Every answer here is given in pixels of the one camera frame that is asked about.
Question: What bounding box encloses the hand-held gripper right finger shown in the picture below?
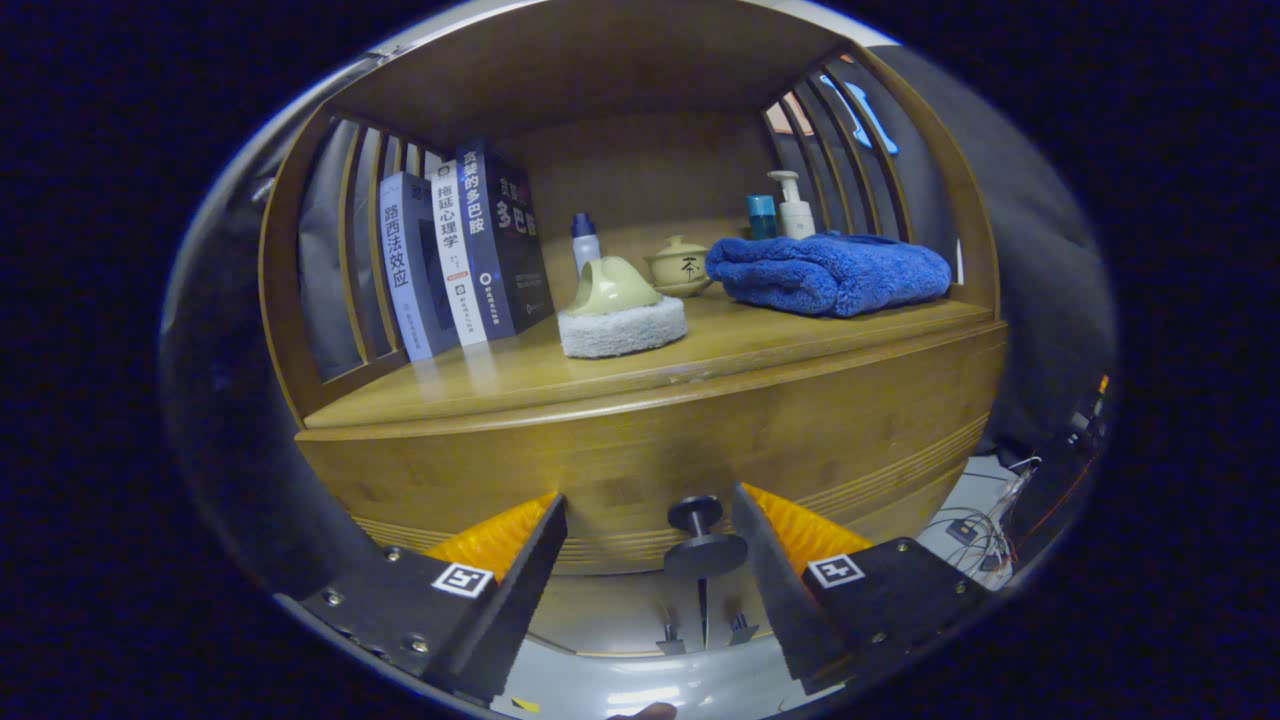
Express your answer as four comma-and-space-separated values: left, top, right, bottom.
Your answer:
728, 482, 1003, 697

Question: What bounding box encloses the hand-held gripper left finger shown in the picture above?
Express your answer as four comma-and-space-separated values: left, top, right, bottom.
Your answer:
298, 490, 569, 711

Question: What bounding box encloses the black round drawer knob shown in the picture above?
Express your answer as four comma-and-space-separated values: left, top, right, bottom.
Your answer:
664, 496, 750, 580

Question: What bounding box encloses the wooden drawer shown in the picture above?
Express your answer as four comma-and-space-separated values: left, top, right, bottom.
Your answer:
297, 320, 1009, 578

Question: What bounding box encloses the green handled scrub brush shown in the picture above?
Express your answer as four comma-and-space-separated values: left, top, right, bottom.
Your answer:
557, 256, 689, 359

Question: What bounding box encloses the wooden cabinet door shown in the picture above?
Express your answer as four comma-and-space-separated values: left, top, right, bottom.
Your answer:
703, 575, 776, 651
520, 572, 704, 656

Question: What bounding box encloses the wooden countertop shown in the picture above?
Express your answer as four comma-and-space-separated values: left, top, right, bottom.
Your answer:
303, 215, 996, 431

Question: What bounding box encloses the wooden cabinet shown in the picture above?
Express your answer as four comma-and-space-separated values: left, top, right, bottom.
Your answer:
258, 0, 1009, 661

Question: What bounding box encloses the black box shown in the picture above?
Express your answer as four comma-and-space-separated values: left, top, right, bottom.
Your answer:
1005, 430, 1091, 546

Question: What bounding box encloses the blue folded towel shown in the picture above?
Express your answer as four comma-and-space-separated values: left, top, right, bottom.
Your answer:
705, 232, 953, 319

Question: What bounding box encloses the beige lidded teacup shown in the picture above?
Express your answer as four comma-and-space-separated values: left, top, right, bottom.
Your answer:
643, 235, 715, 299

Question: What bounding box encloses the dark blue book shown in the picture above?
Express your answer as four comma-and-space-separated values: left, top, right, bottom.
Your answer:
455, 140, 556, 341

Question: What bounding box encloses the pale blue book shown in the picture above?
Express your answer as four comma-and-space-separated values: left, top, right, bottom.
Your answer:
379, 171, 461, 362

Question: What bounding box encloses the white book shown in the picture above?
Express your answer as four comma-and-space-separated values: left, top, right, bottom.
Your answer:
430, 160, 491, 348

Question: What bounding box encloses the white bottle with blue cap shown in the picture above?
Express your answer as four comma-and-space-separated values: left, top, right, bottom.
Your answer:
571, 212, 603, 279

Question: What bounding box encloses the white pump bottle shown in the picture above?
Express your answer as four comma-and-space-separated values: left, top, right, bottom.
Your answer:
767, 170, 817, 240

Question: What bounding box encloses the orange and black gripper tool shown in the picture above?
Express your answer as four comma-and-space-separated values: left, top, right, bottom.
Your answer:
1070, 372, 1113, 441

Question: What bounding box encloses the tangle of floor cables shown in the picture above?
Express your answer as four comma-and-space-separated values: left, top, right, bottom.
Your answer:
920, 455, 1036, 583

